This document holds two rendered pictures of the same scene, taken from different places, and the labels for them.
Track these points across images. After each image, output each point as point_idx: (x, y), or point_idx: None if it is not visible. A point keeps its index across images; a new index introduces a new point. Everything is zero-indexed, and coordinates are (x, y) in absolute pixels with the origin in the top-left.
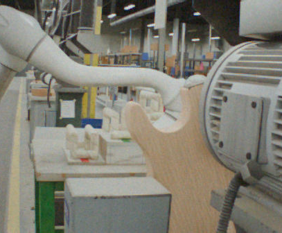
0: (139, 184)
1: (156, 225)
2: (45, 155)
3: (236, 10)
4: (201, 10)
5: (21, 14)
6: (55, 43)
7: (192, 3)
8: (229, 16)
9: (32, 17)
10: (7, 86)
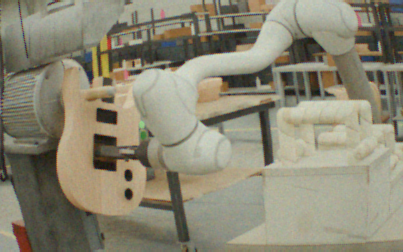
0: None
1: None
2: None
3: (92, 13)
4: (118, 13)
5: (278, 3)
6: (264, 28)
7: (124, 8)
8: (97, 19)
9: (296, 2)
10: (340, 70)
